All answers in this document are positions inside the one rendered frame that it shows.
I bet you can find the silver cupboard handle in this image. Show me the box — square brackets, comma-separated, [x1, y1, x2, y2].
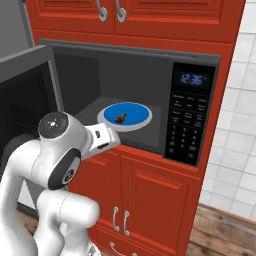
[112, 206, 121, 233]
[95, 0, 109, 23]
[122, 210, 131, 238]
[114, 0, 128, 24]

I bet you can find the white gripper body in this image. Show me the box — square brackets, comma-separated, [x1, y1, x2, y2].
[105, 125, 122, 151]

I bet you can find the blue plate with white rim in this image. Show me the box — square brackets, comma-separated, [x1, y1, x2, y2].
[96, 101, 154, 133]

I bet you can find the silver drawer handle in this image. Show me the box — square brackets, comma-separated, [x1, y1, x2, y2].
[109, 241, 138, 256]

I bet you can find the red tall cupboard frame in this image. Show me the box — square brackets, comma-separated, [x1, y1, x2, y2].
[25, 0, 248, 256]

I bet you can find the black microwave oven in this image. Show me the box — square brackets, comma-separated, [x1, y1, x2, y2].
[37, 38, 222, 168]

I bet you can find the brown chicken drumstick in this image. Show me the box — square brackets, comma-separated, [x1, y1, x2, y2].
[114, 112, 128, 125]

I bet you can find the red drawer front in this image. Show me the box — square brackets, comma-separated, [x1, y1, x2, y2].
[89, 225, 178, 256]

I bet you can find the grey fridge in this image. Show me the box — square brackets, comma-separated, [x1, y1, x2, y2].
[0, 0, 36, 65]

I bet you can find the red cupboard door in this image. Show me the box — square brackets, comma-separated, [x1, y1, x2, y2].
[114, 0, 247, 45]
[67, 148, 123, 242]
[119, 155, 202, 256]
[25, 0, 116, 35]

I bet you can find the black microwave door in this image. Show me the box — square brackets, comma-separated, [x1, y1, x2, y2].
[0, 44, 65, 176]

